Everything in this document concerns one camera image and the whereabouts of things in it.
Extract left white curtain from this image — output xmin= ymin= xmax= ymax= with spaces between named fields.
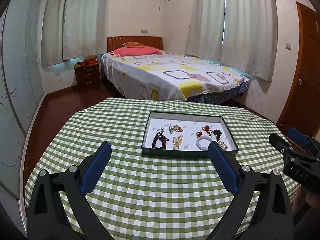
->
xmin=41 ymin=0 xmax=108 ymax=67

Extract red patterned cushion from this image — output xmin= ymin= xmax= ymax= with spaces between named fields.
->
xmin=122 ymin=41 xmax=145 ymax=48

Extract dark green jewelry tray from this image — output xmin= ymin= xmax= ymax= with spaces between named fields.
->
xmin=141 ymin=111 xmax=239 ymax=159

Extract gold rhinestone brooch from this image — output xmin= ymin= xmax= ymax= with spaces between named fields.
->
xmin=217 ymin=141 xmax=228 ymax=151

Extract red tassel gold charm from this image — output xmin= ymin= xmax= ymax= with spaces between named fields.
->
xmin=202 ymin=125 xmax=212 ymax=137

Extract pink pillow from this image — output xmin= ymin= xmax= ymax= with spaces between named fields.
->
xmin=111 ymin=46 xmax=162 ymax=57

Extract small red knot ornament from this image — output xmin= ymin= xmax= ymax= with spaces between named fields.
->
xmin=196 ymin=131 xmax=202 ymax=138

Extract wooden headboard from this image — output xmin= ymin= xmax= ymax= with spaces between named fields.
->
xmin=107 ymin=36 xmax=163 ymax=53

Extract dark wooden nightstand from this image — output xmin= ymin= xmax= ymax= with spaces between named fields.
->
xmin=74 ymin=64 xmax=101 ymax=92

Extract right hand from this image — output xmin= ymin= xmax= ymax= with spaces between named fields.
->
xmin=291 ymin=186 xmax=319 ymax=213

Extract bed with patterned sheet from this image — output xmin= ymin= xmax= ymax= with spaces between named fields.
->
xmin=99 ymin=51 xmax=250 ymax=105

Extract green white checkered tablecloth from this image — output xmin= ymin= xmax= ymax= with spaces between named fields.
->
xmin=25 ymin=98 xmax=283 ymax=239

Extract white curtain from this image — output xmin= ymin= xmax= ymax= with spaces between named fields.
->
xmin=41 ymin=0 xmax=108 ymax=67
xmin=185 ymin=0 xmax=278 ymax=82

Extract red boxes on nightstand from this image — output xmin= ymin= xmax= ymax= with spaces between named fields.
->
xmin=73 ymin=55 xmax=99 ymax=68

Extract frosted glass wardrobe door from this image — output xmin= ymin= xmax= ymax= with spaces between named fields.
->
xmin=1 ymin=0 xmax=44 ymax=231

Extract white jade bangle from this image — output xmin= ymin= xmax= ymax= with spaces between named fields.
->
xmin=195 ymin=136 xmax=214 ymax=151

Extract pearl gold necklace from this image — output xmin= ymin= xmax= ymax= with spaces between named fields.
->
xmin=171 ymin=135 xmax=184 ymax=151

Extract dark brown bead bracelet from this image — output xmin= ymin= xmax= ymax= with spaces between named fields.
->
xmin=151 ymin=132 xmax=170 ymax=150

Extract wall light switch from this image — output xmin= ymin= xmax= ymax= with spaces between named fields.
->
xmin=286 ymin=43 xmax=292 ymax=50

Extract brown wooden door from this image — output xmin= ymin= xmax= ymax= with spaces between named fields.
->
xmin=276 ymin=2 xmax=319 ymax=137

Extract right white curtain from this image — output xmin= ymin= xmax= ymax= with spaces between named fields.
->
xmin=185 ymin=0 xmax=278 ymax=82

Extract small silver earring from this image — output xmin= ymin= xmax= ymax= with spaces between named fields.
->
xmin=157 ymin=127 xmax=164 ymax=134

